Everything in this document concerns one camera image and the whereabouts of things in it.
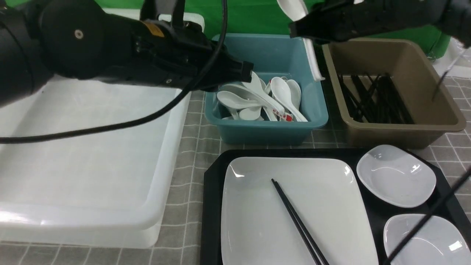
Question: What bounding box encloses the black chopstick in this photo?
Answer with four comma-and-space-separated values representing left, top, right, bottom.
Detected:
291, 203, 329, 265
271, 179, 323, 265

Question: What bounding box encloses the large white square plate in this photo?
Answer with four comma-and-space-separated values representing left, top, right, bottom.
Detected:
221, 157, 379, 265

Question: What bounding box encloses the brown plastic bin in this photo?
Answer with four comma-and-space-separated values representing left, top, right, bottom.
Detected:
322, 38, 467, 149

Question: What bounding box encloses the white ceramic spoon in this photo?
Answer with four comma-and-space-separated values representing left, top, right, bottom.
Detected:
277, 0, 325, 82

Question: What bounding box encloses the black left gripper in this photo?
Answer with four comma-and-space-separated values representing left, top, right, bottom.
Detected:
135, 20, 254, 92

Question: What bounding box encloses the black serving tray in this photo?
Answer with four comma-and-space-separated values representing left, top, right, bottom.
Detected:
200, 149, 451, 265

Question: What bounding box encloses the pile of white spoons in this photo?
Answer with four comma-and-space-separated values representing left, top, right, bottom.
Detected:
216, 72, 308, 122

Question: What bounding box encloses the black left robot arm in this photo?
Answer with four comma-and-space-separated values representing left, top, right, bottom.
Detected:
0, 0, 217, 107

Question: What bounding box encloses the green cloth backdrop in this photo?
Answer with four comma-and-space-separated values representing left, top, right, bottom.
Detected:
94, 0, 445, 44

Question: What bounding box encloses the large white plastic bin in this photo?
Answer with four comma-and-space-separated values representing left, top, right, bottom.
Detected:
0, 8, 205, 248

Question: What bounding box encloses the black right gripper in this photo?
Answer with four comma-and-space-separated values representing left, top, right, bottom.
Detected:
289, 0, 372, 43

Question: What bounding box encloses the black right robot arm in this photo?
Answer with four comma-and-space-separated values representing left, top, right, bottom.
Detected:
289, 0, 471, 47

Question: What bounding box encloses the teal plastic bin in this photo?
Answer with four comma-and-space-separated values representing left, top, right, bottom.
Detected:
205, 33, 329, 146

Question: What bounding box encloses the white small dish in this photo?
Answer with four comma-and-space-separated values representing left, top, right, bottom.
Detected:
357, 145, 437, 208
383, 213, 471, 265

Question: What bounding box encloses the pile of black chopsticks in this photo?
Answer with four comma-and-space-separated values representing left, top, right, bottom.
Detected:
337, 73, 415, 124

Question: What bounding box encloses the grey checkered tablecloth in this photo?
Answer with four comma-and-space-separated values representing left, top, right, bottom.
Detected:
1, 69, 470, 265

